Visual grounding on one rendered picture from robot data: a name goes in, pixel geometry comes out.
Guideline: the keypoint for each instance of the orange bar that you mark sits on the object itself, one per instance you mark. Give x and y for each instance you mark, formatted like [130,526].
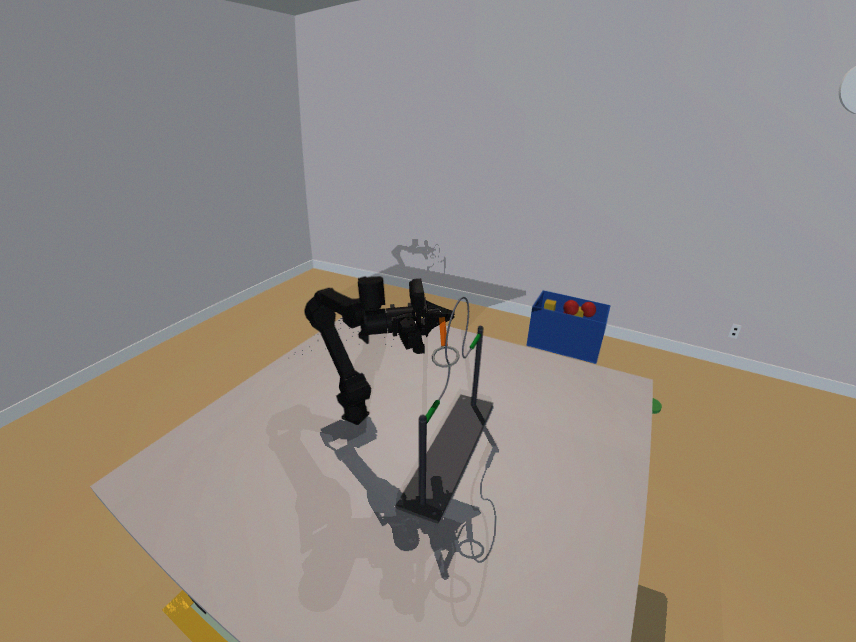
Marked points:
[443,333]

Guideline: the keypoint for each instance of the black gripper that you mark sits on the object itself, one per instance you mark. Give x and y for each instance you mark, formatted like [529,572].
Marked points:
[423,308]

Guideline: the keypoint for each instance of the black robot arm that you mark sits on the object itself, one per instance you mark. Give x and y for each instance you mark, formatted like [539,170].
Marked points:
[365,312]

